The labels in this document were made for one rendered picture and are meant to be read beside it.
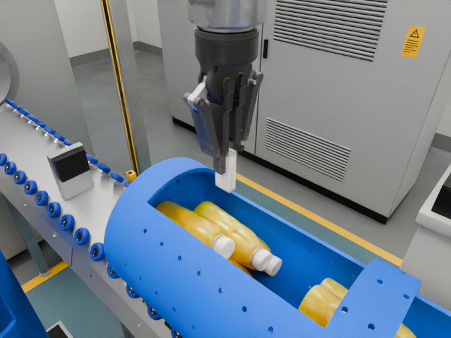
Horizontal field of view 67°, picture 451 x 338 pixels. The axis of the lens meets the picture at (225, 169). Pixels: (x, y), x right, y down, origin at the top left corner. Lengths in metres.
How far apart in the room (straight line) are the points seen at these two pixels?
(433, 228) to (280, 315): 0.65
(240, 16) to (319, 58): 1.83
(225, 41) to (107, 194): 0.81
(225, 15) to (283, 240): 0.49
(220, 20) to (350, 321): 0.37
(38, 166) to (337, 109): 1.64
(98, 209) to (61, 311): 1.07
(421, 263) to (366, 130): 1.19
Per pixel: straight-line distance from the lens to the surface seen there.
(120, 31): 1.23
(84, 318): 2.00
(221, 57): 0.40
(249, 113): 0.49
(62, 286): 2.17
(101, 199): 1.11
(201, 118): 0.42
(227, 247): 0.62
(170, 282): 0.56
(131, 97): 1.30
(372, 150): 2.23
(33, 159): 1.40
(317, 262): 0.71
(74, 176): 1.10
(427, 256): 1.12
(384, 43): 2.03
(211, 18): 0.38
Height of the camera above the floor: 1.61
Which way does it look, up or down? 35 degrees down
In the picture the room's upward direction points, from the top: straight up
